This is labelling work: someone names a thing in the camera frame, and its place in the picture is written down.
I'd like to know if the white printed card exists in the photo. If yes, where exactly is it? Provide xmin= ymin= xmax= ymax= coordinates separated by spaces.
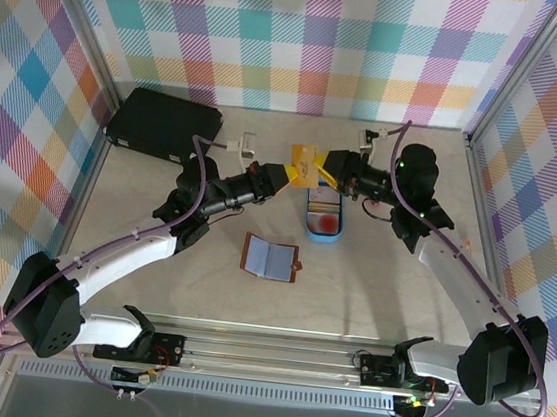
xmin=309 ymin=186 xmax=343 ymax=206

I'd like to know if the aluminium table side rail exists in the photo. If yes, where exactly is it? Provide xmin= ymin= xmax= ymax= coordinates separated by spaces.
xmin=441 ymin=137 xmax=542 ymax=365
xmin=6 ymin=99 xmax=118 ymax=329

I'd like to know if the perforated metal strip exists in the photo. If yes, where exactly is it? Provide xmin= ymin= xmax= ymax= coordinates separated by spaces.
xmin=2 ymin=354 xmax=546 ymax=417

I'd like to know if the aluminium frame post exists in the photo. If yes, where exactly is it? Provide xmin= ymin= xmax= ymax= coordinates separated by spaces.
xmin=26 ymin=0 xmax=136 ymax=114
xmin=460 ymin=0 xmax=557 ymax=160

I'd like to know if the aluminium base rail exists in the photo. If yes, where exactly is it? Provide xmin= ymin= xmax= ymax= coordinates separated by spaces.
xmin=0 ymin=298 xmax=552 ymax=417

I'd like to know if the yellow green card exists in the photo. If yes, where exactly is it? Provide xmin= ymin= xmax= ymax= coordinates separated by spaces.
xmin=308 ymin=199 xmax=343 ymax=217

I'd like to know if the black hard case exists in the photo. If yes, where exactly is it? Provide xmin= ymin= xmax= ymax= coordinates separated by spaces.
xmin=101 ymin=82 xmax=229 ymax=171

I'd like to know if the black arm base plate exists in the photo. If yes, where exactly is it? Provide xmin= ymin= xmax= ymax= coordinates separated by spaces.
xmin=91 ymin=323 xmax=189 ymax=369
xmin=356 ymin=352 xmax=454 ymax=396

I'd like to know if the blue card tin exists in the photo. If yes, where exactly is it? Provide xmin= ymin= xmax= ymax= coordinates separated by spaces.
xmin=301 ymin=185 xmax=349 ymax=248

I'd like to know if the brown leather card holder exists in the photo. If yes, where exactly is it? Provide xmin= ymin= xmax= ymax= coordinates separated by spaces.
xmin=238 ymin=230 xmax=307 ymax=287

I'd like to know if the small controller board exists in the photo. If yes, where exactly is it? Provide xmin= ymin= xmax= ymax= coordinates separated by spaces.
xmin=391 ymin=393 xmax=434 ymax=417
xmin=108 ymin=363 xmax=162 ymax=391

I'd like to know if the gold credit card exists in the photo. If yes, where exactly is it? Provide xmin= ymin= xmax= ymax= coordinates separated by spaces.
xmin=284 ymin=141 xmax=324 ymax=193

